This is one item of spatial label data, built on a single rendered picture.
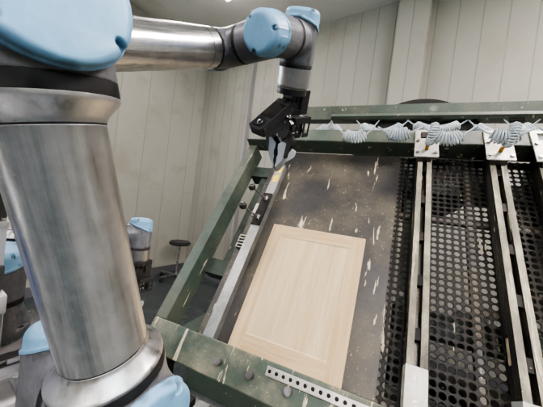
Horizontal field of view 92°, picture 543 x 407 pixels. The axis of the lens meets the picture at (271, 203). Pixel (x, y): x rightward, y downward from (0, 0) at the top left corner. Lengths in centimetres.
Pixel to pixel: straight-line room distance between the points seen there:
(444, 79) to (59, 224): 340
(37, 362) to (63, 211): 26
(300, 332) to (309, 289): 16
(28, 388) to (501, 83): 349
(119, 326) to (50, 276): 8
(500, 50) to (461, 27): 44
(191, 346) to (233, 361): 19
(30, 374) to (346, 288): 93
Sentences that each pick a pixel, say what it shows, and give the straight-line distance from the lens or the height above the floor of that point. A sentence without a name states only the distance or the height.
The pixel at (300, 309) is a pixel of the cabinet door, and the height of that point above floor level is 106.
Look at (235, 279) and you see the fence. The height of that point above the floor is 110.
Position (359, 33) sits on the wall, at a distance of 397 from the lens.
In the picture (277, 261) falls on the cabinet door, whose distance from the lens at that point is 121.
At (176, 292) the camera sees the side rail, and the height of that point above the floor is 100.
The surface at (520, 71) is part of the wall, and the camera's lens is 347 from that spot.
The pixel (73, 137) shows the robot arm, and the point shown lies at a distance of 27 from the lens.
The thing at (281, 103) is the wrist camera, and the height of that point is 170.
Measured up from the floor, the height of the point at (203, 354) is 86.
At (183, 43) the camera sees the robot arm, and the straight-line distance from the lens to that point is 53.
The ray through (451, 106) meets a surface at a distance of 203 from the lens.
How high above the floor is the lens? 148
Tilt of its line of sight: 1 degrees down
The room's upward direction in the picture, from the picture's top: 7 degrees clockwise
